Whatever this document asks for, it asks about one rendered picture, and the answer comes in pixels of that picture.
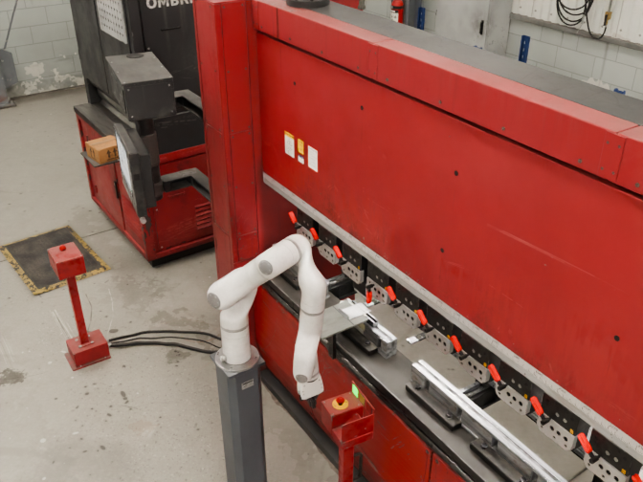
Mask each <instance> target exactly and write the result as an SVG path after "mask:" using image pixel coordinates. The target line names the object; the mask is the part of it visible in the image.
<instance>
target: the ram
mask: <svg viewBox="0 0 643 482"><path fill-rule="evenodd" d="M256 44H257V64H258V84H259V104H260V124H261V144H262V164H263V172H264V173H265V174H267V175H268V176H270V177H271V178H272V179H274V180H275V181H277V182H278V183H279V184H281V185H282V186H284V187H285V188H287V189H288V190H289V191H291V192H292V193H293V194H295V195H296V196H298V197H299V198H300V199H301V200H302V201H304V202H305V203H306V204H308V205H309V206H310V207H312V208H314V209H315V210H316V211H318V212H319V213H320V214H322V215H323V216H325V217H326V218H327V219H329V220H330V221H332V222H333V223H334V224H336V225H337V226H338V227H340V228H341V229H343V230H344V231H346V232H347V233H348V234H350V235H351V236H353V237H354V238H355V239H357V240H358V241H360V242H361V243H362V244H364V245H365V246H366V247H368V248H369V249H371V250H372V251H373V252H375V253H376V254H378V255H379V256H381V257H382V258H383V259H385V260H386V261H387V262H388V263H389V264H391V265H392V266H393V267H395V268H396V269H398V270H399V271H400V272H402V273H403V274H405V275H406V276H408V277H409V278H410V279H412V280H413V281H415V282H416V283H417V284H419V285H420V286H421V287H423V288H424V289H426V290H427V291H428V292H430V293H431V294H433V295H434V296H436V297H437V298H438V299H440V300H441V301H443V302H444V303H445V304H447V305H448V306H449V307H451V308H452V309H454V310H455V311H456V312H458V313H459V314H461V315H462V316H463V317H465V318H466V319H468V320H469V321H471V322H472V323H473V324H474V325H475V326H476V327H478V328H479V329H481V330H482V331H483V332H485V333H486V334H488V335H489V336H490V337H492V338H493V339H494V340H496V341H498V342H499V343H500V344H502V345H503V346H504V347H506V348H507V349H509V350H510V351H511V352H513V353H514V354H516V355H517V356H518V357H520V358H521V359H522V360H524V361H525V362H527V363H528V364H530V365H531V366H532V367H534V368H535V369H537V370H538V371H539V372H541V373H542V374H544V375H545V376H546V377H547V378H548V379H549V380H551V381H552V382H554V383H555V384H557V385H558V386H559V387H561V388H562V389H564V390H565V391H566V392H568V393H569V394H571V395H572V396H573V397H575V398H576V399H577V400H579V401H580V402H582V403H583V404H584V405H586V406H587V407H589V408H590V409H592V410H593V411H594V412H596V413H597V414H599V415H600V416H601V417H603V418H604V419H605V420H607V421H608V422H610V423H611V424H612V425H614V426H615V427H617V428H618V429H620V430H621V431H622V432H624V433H625V434H627V435H628V436H629V437H631V438H632V439H633V440H634V441H635V442H637V443H638V444H639V445H641V446H642V447H643V195H640V194H638V193H636V192H633V191H631V190H629V189H626V188H624V187H622V186H619V185H617V184H615V183H612V182H610V181H608V179H603V178H601V177H598V176H596V175H594V174H591V173H589V172H587V171H584V170H583V169H581V168H579V167H576V166H574V165H572V164H568V163H566V162H563V161H561V160H559V159H556V158H554V157H552V156H549V155H547V154H545V153H542V152H541V151H539V150H536V149H534V148H532V147H529V146H527V145H525V144H522V143H520V142H516V141H514V140H512V139H510V138H507V137H505V136H503V135H501V134H499V133H497V132H494V131H492V130H490V129H487V128H485V127H483V126H480V125H478V124H476V123H473V122H471V121H469V120H465V119H463V118H461V117H459V116H457V115H454V114H452V113H450V112H447V111H445V110H443V109H441V108H438V107H436V106H434V105H431V104H429V103H427V102H425V101H423V100H421V99H417V98H415V97H412V96H410V95H408V94H405V93H403V92H401V91H398V90H396V89H394V88H391V87H389V86H387V85H385V84H383V83H381V82H378V81H376V80H374V79H373V78H369V77H366V76H363V75H361V74H359V73H356V72H354V71H352V70H349V69H347V68H345V67H343V66H341V65H339V64H336V63H334V62H332V61H329V60H327V59H325V58H322V57H320V56H318V55H314V54H312V53H309V52H307V51H305V50H303V49H301V48H299V47H297V46H294V45H292V44H290V43H287V42H285V41H283V40H280V39H278V38H276V37H273V36H271V35H269V34H267V33H264V32H256ZM285 131H286V132H288V133H290V134H291V135H293V136H294V157H295V158H293V157H292V156H290V155H289V154H287V153H286V152H285ZM298 139H300V140H301V141H303V155H302V154H301V153H299V149H298ZM308 145H310V146H312V147H313V148H315V149H316V150H318V173H317V172H316V171H314V170H313V169H311V168H310V167H308ZM299 155H301V156H302V157H303V163H301V162H299ZM263 182H264V183H265V184H266V185H268V186H269V187H271V188H272V189H273V190H275V191H276V192H277V193H279V194H280V195H281V196H283V197H284V198H286V199H287V200H288V201H290V202H291V203H292V204H294V205H295V206H296V207H298V208H299V209H301V210H302V211H303V212H305V213H306V214H307V215H309V216H310V217H311V218H313V219H314V220H315V221H317V222H318V223H319V224H321V225H322V226H323V227H325V228H326V229H327V230H329V231H331V232H332V233H333V234H335V235H336V236H337V237H339V238H340V239H341V240H343V241H344V242H345V243H346V244H347V245H348V246H350V247H351V248H352V249H354V250H355V251H356V252H358V253H359V254H361V255H362V256H363V257H365V258H366V259H367V260H369V261H370V262H371V263H373V264H374V265H376V266H377V267H378V268H380V269H381V270H382V271H384V272H385V273H386V274H388V275H389V276H391V277H392V278H393V279H395V280H396V281H397V282H399V283H400V284H401V285H403V286H404V287H405V288H407V289H408V290H409V291H411V292H412V293H413V294H415V295H416V296H418V297H419V298H421V299H422V300H423V301H425V302H426V303H427V304H429V305H430V306H431V307H433V308H434V310H436V311H437V312H438V313H440V314H441V315H442V316H444V317H445V318H447V319H448V320H449V321H451V322H452V323H453V324H455V325H456V326H457V327H459V328H460V329H462V330H463V331H464V332H466V333H467V334H468V335H470V336H471V337H472V338H474V339H475V340H477V341H478V342H479V343H481V344H482V345H483V346H485V347H486V348H487V349H489V350H490V351H491V352H493V353H494V354H495V355H497V356H498V357H499V358H501V359H502V360H503V361H505V362H507V363H508V364H509V365H511V366H512V367H513V368H515V369H516V370H517V371H519V372H520V373H521V374H522V375H523V376H524V377H526V378H527V379H528V380H530V381H531V382H532V383H534V384H535V385H537V386H538V387H539V388H541V389H542V390H543V391H545V392H546V393H547V394H549V395H550V396H552V397H553V398H554V399H556V400H557V401H558V402H560V403H561V404H562V405H564V406H565V407H567V408H568V409H569V410H571V411H572V412H573V413H575V414H576V415H577V416H579V417H580V418H581V419H583V420H584V421H585V422H587V423H588V424H589V425H591V426H592V427H594V428H595V429H597V430H598V431H599V432H601V433H602V434H603V435H605V436H606V437H607V438H609V439H610V440H611V441H612V442H613V443H614V444H616V445H617V446H618V447H620V448H621V449H623V450H624V451H625V452H627V453H628V454H629V455H631V456H632V457H633V458H635V459H636V460H637V461H639V462H640V463H642V464H643V456H642V455H641V454H640V453H638V452H637V451H636V450H634V449H632V448H631V447H630V446H628V445H627V444H626V443H624V442H623V441H622V440H620V439H619V438H617V437H616V436H615V435H613V434H612V433H611V432H609V431H608V430H607V429H605V428H604V427H602V426H601V425H599V424H598V423H597V422H595V421H594V420H593V419H591V418H590V417H589V416H587V415H586V414H585V413H584V412H583V411H581V410H580V409H579V408H577V407H576V406H575V405H573V404H572V403H570V402H569V401H567V400H566V399H565V398H563V397H562V396H561V395H559V394H558V393H557V392H555V391H554V390H552V389H551V388H550V387H548V386H547V385H546V384H544V383H543V382H541V381H540V380H538V379H537V378H536V377H534V376H533V375H532V374H530V373H529V372H528V371H526V370H525V369H524V368H522V367H521V366H519V365H518V364H517V363H515V362H514V361H512V360H511V359H510V358H508V357H507V356H505V355H504V354H503V353H501V352H500V351H499V350H498V349H497V348H496V347H494V346H493V345H492V344H490V343H489V342H487V341H486V340H484V339H483V338H482V337H480V336H479V335H478V334H476V333H475V332H473V331H472V330H471V329H469V328H468V327H467V326H465V325H464V324H463V323H461V322H460V321H459V320H457V319H456V318H454V317H453V316H451V315H450V314H449V313H447V312H446V311H445V310H443V309H442V308H440V307H439V306H438V305H436V304H435V303H434V302H432V301H431V300H430V299H428V298H427V297H425V296H424V295H422V294H421V293H420V292H418V291H417V290H416V289H414V288H413V287H412V286H411V285H410V284H408V283H407V282H406V281H404V280H403V279H402V278H400V277H399V276H398V275H396V274H394V273H393V272H392V271H390V270H389V269H388V268H386V267H385V266H384V265H382V264H381V263H380V262H378V261H377V260H375V259H374V258H373V257H371V256H370V255H369V254H367V253H366V252H364V251H363V250H361V249H360V248H359V247H357V246H356V245H355V244H353V243H352V242H351V241H349V240H348V239H347V238H345V237H344V236H342V235H341V234H340V233H338V232H337V231H336V230H334V229H333V228H331V227H330V226H328V225H327V224H326V223H324V222H323V220H321V219H320V218H319V217H317V216H316V215H314V214H313V213H312V212H310V211H309V210H308V209H306V208H305V207H303V206H302V205H301V204H299V203H298V202H296V201H295V200H294V199H292V198H291V197H290V196H288V195H287V194H286V193H284V192H283V191H281V190H280V189H279V188H277V187H276V186H274V185H273V184H272V183H270V182H269V181H268V180H266V179H265V178H263Z"/></svg>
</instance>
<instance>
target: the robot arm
mask: <svg viewBox="0 0 643 482"><path fill-rule="evenodd" d="M296 263H297V264H298V266H299V275H298V280H299V287H300V289H301V302H300V311H299V331H298V336H297V341H296V345H295V353H294V362H293V375H294V378H295V380H296V381H297V382H298V393H299V400H300V401H304V400H305V401H308V404H309V406H311V407H312V408H316V404H317V401H316V400H317V399H318V396H319V395H320V394H321V393H323V384H322V377H321V375H320V372H319V371H320V370H319V362H318V353H317V350H318V345H319V341H320V336H321V332H322V321H323V314H324V305H325V298H326V282H325V279H324V277H323V276H322V274H321V273H320V271H319V270H318V269H317V267H316V265H315V263H314V260H313V257H312V249H311V245H310V243H309V241H308V240H307V239H306V238H305V237H304V236H302V235H300V234H292V235H290V236H288V237H286V238H284V239H283V240H281V241H280V242H278V243H277V244H275V245H274V246H273V247H271V248H270V249H268V250H267V251H265V252H263V253H262V254H260V255H259V256H257V257H256V258H255V259H253V260H252V261H251V262H249V263H248V264H246V265H245V266H243V267H241V268H238V269H235V270H233V271H232V272H230V273H229V274H227V275H225V276H223V277H222V278H220V279H219V280H217V281H216V282H214V283H213V284H212V285H211V286H210V287H209V290H208V294H207V298H208V302H209V304H210V305H211V306H212V307H213V308H214V309H216V310H222V311H221V313H220V329H221V339H222V348H220V349H219V350H218V351H217V353H216V355H215V362H216V364H217V366H218V367H219V368H221V369H222V370H225V371H228V372H243V371H246V370H249V369H251V368H252V367H254V366H255V365H256V364H257V362H258V359H259V354H258V351H257V349H256V348H255V347H254V346H252V345H250V330H249V317H248V314H249V311H250V309H251V307H252V304H253V302H254V300H255V295H256V292H257V287H259V286H260V285H262V284H264V283H265V282H267V281H268V280H271V279H273V278H275V277H276V276H278V275H279V274H281V273H283V272H284V271H286V270H287V269H289V268H290V267H292V266H293V265H295V264H296Z"/></svg>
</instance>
